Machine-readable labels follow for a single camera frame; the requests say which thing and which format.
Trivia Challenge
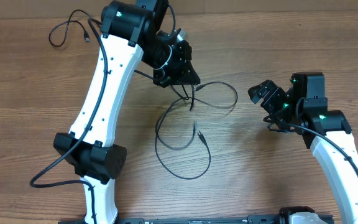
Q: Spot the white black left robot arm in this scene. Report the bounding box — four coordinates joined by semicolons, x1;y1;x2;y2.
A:
53;1;200;223

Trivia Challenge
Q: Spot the black thin cable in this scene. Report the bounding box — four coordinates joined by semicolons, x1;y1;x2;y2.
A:
155;81;239;151

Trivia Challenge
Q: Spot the brown cardboard back board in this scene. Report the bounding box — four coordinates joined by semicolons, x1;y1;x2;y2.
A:
0;0;358;19

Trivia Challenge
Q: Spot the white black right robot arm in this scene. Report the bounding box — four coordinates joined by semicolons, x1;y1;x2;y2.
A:
248;72;358;223

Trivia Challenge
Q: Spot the black USB-A cable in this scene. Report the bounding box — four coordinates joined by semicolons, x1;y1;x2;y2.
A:
48;9;155;80

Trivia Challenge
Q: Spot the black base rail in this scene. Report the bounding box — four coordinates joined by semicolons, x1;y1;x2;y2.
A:
57;213;335;224

